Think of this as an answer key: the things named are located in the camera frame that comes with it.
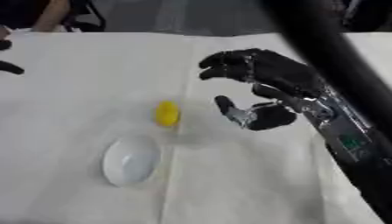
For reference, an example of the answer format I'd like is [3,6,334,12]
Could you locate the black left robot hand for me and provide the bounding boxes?
[0,38,26,75]

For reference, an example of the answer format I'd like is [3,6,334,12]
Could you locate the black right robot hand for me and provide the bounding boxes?
[197,47,328,131]

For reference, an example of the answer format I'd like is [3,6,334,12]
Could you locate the person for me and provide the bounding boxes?
[0,0,74,40]

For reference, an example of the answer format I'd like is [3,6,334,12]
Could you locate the black chair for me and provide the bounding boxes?
[61,0,108,33]

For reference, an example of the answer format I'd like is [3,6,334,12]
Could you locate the yellow oval toy lemon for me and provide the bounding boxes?
[154,100,183,128]

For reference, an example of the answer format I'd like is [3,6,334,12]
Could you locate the white oval bowl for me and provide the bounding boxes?
[101,136,163,187]

